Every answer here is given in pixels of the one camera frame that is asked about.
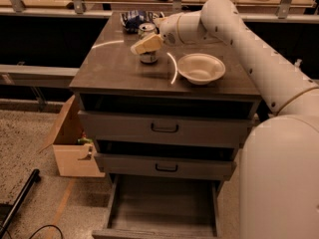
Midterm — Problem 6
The grey top drawer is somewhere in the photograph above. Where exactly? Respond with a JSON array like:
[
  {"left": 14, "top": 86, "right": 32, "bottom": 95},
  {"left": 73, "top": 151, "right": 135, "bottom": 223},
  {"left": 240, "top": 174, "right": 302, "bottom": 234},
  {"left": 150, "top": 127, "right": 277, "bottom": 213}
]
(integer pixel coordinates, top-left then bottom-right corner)
[{"left": 78, "top": 111, "right": 251, "bottom": 148}]

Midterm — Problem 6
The grey drawer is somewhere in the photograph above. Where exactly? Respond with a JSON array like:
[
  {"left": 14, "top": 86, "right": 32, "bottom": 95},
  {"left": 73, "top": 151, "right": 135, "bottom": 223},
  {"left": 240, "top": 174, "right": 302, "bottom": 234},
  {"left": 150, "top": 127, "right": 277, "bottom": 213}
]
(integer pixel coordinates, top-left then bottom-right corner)
[
  {"left": 92, "top": 175, "right": 221, "bottom": 239},
  {"left": 78, "top": 111, "right": 251, "bottom": 148},
  {"left": 95, "top": 153, "right": 236, "bottom": 181}
]

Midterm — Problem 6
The cardboard box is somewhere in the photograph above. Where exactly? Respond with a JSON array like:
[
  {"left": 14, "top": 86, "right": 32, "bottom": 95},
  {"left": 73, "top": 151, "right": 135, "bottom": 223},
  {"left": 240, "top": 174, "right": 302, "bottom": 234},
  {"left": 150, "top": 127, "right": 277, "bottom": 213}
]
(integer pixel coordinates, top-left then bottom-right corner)
[{"left": 40, "top": 96, "right": 105, "bottom": 177}]

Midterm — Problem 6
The blue chip bag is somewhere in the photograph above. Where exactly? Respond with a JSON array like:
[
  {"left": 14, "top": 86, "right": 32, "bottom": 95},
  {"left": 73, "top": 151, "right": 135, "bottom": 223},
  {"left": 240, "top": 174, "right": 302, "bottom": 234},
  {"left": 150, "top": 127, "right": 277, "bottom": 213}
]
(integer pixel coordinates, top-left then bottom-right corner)
[{"left": 120, "top": 10, "right": 164, "bottom": 34}]

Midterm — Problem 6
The green 7up soda can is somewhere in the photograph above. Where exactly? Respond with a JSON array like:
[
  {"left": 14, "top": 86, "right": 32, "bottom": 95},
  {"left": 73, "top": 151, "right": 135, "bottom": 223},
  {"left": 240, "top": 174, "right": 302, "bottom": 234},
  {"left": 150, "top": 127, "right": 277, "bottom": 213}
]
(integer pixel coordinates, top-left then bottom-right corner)
[{"left": 138, "top": 23, "right": 158, "bottom": 64}]

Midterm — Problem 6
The grey middle drawer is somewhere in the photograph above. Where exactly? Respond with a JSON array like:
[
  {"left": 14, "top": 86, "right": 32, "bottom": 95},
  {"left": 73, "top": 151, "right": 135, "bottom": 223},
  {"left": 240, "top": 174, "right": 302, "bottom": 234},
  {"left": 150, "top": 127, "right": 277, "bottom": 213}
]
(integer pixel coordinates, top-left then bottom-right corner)
[{"left": 95, "top": 153, "right": 236, "bottom": 181}]

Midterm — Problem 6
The black floor cable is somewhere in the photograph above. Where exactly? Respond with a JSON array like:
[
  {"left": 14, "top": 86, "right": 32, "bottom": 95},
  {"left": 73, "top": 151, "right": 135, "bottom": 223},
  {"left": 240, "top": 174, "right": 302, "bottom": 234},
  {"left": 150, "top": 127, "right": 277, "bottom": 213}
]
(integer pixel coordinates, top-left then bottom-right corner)
[{"left": 27, "top": 224, "right": 65, "bottom": 239}]

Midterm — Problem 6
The grey bottom drawer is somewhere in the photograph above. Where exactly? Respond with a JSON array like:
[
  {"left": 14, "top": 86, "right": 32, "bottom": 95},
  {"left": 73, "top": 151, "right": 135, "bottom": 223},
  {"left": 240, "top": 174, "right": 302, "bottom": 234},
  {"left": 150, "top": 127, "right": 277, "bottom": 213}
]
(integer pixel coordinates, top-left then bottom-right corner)
[{"left": 92, "top": 175, "right": 221, "bottom": 239}]

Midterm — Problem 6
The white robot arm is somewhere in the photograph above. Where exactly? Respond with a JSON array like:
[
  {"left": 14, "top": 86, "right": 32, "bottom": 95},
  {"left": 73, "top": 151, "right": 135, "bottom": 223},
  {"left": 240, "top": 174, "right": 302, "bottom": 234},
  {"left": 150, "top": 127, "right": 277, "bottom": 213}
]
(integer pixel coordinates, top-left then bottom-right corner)
[{"left": 132, "top": 0, "right": 319, "bottom": 239}]

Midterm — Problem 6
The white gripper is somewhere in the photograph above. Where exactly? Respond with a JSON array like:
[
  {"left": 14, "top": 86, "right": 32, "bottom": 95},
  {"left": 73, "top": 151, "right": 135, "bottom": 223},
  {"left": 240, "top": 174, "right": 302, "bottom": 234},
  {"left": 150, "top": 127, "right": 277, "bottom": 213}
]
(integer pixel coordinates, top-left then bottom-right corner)
[{"left": 131, "top": 13, "right": 181, "bottom": 55}]

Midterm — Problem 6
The grey drawer cabinet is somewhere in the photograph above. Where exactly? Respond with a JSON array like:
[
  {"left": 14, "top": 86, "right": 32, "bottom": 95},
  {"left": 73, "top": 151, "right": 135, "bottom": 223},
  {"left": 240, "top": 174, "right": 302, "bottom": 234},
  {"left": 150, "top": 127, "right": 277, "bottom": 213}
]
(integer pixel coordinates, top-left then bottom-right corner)
[{"left": 68, "top": 11, "right": 268, "bottom": 239}]

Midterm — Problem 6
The white paper bowl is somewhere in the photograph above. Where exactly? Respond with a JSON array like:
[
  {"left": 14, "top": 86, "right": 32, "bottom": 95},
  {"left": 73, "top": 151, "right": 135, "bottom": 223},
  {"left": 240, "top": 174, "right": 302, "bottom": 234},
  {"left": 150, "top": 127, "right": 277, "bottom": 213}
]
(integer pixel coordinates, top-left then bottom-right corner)
[{"left": 177, "top": 53, "right": 226, "bottom": 86}]

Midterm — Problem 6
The black pole on floor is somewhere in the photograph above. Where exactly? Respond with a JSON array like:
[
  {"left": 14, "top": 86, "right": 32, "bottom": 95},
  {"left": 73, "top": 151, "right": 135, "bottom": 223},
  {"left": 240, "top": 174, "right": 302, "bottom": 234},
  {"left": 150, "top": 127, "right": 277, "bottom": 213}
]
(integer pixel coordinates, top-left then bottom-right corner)
[{"left": 0, "top": 169, "right": 41, "bottom": 239}]

